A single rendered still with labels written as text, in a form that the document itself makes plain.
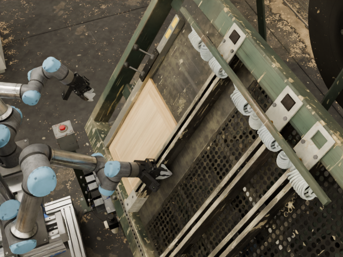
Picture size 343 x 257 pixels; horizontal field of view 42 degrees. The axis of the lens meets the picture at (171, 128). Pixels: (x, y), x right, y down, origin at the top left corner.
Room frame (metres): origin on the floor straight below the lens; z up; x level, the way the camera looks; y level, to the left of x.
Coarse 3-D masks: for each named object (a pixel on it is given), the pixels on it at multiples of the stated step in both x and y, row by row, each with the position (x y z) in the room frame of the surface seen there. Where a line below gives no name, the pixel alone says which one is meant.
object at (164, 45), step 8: (176, 16) 1.92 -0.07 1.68; (176, 24) 1.89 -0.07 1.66; (176, 32) 1.88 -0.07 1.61; (168, 40) 1.87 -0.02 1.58; (160, 48) 1.87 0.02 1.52; (168, 48) 1.87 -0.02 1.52; (160, 56) 1.85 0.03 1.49; (152, 72) 1.83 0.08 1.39; (144, 80) 1.82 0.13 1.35; (136, 88) 1.83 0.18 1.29; (136, 96) 1.80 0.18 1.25; (128, 104) 1.80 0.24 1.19; (120, 112) 1.81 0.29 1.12; (128, 112) 1.78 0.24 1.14; (120, 120) 1.76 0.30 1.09; (112, 128) 1.77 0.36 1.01; (112, 136) 1.74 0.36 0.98; (104, 144) 1.74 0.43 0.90
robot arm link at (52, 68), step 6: (48, 60) 1.67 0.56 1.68; (54, 60) 1.66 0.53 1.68; (42, 66) 1.65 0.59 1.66; (48, 66) 1.63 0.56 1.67; (54, 66) 1.64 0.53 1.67; (60, 66) 1.66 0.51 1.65; (48, 72) 1.63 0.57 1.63; (54, 72) 1.63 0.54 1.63; (60, 72) 1.64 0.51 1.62; (66, 72) 1.66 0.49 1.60; (60, 78) 1.63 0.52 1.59
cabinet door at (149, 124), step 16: (144, 96) 1.76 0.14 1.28; (160, 96) 1.68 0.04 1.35; (144, 112) 1.69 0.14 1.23; (160, 112) 1.60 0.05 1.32; (128, 128) 1.70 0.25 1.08; (144, 128) 1.61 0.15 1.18; (160, 128) 1.53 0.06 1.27; (112, 144) 1.71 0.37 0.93; (128, 144) 1.62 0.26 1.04; (144, 144) 1.53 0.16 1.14; (160, 144) 1.45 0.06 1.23; (128, 160) 1.54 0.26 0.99; (128, 192) 1.38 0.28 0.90
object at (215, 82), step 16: (240, 32) 1.46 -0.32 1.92; (224, 48) 1.47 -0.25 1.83; (240, 64) 1.45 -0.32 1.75; (208, 80) 1.45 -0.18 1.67; (224, 80) 1.42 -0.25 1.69; (208, 96) 1.40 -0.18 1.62; (192, 112) 1.39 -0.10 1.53; (176, 128) 1.39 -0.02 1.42; (192, 128) 1.37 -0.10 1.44; (176, 144) 1.34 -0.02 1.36; (160, 160) 1.33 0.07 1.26; (144, 192) 1.28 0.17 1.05; (128, 208) 1.25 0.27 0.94
